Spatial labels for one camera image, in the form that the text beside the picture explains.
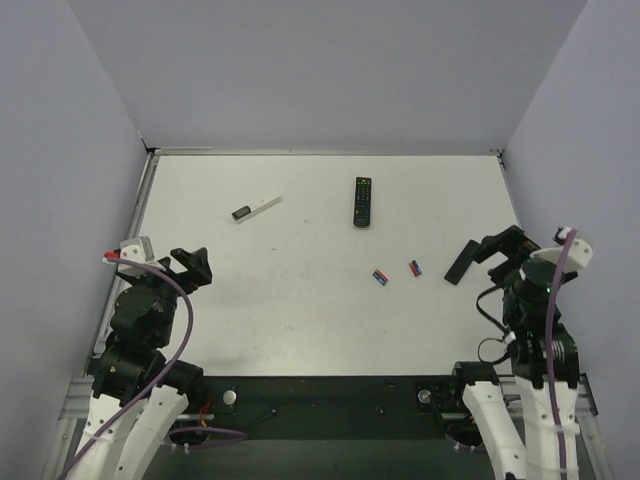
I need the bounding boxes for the plain black remote control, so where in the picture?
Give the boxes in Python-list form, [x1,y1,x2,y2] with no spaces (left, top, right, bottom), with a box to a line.
[444,240,480,285]

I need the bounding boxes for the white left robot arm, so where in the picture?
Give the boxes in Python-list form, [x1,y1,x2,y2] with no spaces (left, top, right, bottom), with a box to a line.
[59,237,213,479]

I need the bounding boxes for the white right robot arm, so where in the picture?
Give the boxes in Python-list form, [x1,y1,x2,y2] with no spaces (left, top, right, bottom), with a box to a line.
[456,225,593,479]

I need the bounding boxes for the white remote with display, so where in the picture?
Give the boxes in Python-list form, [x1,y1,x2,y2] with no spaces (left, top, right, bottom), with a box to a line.
[231,195,282,224]

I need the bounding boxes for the black remote coloured buttons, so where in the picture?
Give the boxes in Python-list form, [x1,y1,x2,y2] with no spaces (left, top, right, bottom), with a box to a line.
[353,177,372,229]

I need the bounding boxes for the red orange battery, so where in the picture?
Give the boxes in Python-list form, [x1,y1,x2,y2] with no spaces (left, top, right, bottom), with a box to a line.
[375,269,389,282]

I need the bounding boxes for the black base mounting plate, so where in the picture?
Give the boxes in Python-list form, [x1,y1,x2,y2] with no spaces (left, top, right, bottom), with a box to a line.
[169,374,482,449]

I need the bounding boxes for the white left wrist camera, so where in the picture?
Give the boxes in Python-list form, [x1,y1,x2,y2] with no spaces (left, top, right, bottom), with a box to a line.
[102,236,164,274]

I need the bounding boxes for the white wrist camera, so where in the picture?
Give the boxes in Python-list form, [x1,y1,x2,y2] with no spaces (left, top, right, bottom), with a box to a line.
[530,226,593,285]
[102,236,164,274]

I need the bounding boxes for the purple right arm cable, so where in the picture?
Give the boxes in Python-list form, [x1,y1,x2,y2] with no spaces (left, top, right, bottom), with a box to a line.
[452,228,579,480]

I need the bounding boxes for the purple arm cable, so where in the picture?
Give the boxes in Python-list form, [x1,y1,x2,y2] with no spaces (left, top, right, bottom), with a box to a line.
[59,257,249,480]
[452,228,579,480]

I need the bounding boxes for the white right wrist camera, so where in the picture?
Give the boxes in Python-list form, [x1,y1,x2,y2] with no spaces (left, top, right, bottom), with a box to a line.
[530,226,593,285]

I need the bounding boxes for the aluminium front frame rail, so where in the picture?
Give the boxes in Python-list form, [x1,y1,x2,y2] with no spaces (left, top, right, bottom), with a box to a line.
[59,372,600,426]

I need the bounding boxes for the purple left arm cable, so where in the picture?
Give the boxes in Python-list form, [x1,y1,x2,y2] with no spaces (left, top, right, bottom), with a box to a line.
[59,257,249,480]

